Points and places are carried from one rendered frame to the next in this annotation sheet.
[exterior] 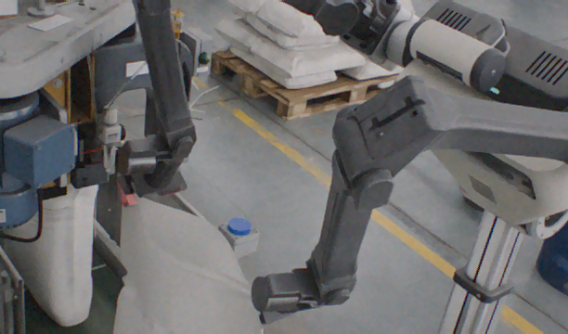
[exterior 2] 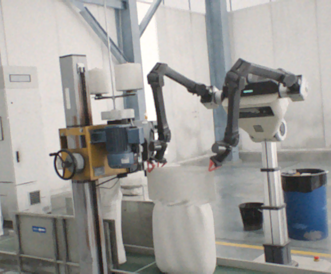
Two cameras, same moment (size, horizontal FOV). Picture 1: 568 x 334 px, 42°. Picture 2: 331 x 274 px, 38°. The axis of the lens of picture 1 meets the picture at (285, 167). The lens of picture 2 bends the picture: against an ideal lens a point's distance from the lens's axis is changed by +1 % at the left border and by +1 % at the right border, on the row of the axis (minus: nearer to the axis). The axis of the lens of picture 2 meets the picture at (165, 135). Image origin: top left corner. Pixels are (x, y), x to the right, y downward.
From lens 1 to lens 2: 189 cm
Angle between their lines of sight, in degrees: 28
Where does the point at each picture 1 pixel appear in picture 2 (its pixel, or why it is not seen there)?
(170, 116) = (164, 126)
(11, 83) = (128, 113)
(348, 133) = (231, 73)
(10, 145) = (129, 132)
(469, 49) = not seen: hidden behind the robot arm
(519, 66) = (255, 80)
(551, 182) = (276, 105)
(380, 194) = (242, 83)
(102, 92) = not seen: hidden behind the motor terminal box
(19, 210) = (132, 158)
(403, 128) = (242, 65)
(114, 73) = not seen: hidden behind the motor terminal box
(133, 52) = (138, 123)
